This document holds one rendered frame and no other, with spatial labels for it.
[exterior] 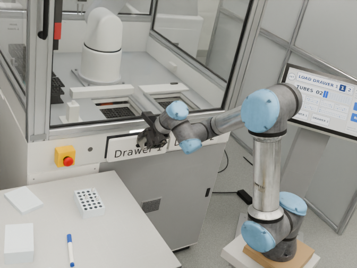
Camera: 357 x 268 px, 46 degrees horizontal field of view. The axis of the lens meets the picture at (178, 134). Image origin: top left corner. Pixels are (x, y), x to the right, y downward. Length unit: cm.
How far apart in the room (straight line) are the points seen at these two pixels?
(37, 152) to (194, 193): 94
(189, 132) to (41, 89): 55
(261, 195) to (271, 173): 9
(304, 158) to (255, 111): 126
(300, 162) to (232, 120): 104
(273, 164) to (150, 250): 54
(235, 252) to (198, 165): 69
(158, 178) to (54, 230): 68
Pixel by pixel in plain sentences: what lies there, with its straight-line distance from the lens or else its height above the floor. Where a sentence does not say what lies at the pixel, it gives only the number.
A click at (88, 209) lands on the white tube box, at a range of 160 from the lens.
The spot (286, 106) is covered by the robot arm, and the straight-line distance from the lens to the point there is 126.
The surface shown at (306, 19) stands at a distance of 331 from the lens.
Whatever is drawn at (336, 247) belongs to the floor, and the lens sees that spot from 315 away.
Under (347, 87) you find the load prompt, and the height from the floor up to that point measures 116.
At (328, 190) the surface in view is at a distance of 325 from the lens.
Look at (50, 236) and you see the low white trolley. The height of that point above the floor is 76.
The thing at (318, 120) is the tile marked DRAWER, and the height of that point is 100.
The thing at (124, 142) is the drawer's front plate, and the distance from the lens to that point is 179.
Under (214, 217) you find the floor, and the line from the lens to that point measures 295.
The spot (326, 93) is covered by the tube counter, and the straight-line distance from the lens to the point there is 232.
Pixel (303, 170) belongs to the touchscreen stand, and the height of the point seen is 64.
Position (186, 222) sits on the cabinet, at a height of 28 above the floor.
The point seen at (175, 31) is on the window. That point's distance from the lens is 173.
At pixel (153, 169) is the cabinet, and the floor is 71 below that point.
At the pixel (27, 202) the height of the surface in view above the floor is 78.
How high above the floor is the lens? 184
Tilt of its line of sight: 29 degrees down
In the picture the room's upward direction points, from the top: 12 degrees clockwise
